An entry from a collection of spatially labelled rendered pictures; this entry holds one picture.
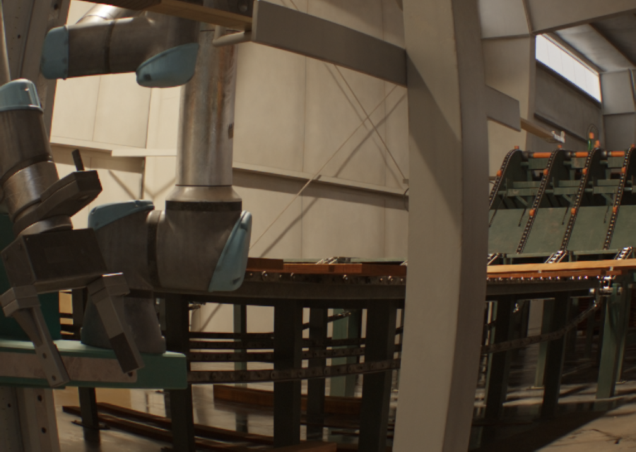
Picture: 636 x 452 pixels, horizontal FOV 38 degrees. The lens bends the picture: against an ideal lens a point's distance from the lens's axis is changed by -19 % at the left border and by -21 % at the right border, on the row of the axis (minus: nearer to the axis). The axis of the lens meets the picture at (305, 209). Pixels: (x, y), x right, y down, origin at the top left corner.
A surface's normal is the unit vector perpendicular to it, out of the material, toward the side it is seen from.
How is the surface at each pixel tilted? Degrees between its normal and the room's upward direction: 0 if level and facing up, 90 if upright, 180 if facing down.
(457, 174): 90
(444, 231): 90
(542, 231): 47
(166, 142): 90
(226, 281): 143
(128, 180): 85
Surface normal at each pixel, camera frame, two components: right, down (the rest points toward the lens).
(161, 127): -0.60, -0.07
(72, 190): -0.15, -0.11
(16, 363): 0.80, -0.03
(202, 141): 0.04, 0.05
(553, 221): -0.42, -0.74
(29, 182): 0.20, -0.26
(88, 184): 0.78, -0.41
